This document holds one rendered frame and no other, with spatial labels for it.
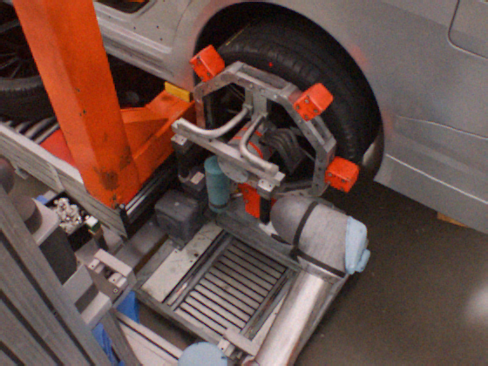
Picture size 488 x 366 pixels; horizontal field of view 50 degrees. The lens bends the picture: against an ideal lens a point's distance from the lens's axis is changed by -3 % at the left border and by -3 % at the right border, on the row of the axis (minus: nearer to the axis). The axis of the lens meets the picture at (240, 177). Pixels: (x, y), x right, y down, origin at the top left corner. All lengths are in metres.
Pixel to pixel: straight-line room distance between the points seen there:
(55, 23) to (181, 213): 1.02
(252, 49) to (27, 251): 1.17
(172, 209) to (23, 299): 1.52
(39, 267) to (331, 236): 0.65
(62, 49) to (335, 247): 0.94
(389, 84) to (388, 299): 1.21
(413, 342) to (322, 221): 1.38
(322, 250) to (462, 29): 0.66
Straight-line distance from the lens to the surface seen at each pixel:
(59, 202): 2.21
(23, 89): 2.86
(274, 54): 1.72
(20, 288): 0.80
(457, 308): 2.64
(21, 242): 0.75
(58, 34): 1.60
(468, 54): 1.50
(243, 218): 2.45
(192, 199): 2.32
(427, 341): 2.53
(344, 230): 1.20
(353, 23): 1.58
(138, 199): 2.51
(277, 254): 2.44
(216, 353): 1.28
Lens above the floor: 2.25
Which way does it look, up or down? 52 degrees down
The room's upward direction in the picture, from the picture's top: 2 degrees counter-clockwise
